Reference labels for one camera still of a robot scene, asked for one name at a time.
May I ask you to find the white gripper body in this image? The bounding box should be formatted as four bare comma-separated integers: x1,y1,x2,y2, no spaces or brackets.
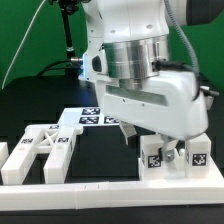
95,71,208,140

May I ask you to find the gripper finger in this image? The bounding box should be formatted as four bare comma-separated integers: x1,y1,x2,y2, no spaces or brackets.
119,121,137,145
160,135,178,163

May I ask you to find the white chair seat block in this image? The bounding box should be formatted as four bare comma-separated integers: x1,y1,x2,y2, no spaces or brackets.
137,148,201,183

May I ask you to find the white chair back frame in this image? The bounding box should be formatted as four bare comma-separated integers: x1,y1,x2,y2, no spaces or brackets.
1,124,83,185

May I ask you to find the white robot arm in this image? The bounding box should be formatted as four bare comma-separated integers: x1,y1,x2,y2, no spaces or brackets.
81,0,224,162

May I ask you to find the white L-shaped border fence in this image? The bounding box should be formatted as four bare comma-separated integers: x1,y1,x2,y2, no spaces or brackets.
0,166,224,211

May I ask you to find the white part at left edge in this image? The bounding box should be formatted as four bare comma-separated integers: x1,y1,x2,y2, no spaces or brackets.
0,142,9,169

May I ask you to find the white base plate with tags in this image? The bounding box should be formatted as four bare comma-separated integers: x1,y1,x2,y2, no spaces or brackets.
58,107,119,127

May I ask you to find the black cable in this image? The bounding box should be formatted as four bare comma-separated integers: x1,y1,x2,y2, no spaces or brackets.
35,59,84,78

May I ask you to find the black camera stand pole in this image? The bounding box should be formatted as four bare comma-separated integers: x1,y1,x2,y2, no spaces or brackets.
48,0,80,58

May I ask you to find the white cable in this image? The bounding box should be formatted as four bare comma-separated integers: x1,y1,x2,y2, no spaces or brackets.
1,0,48,90

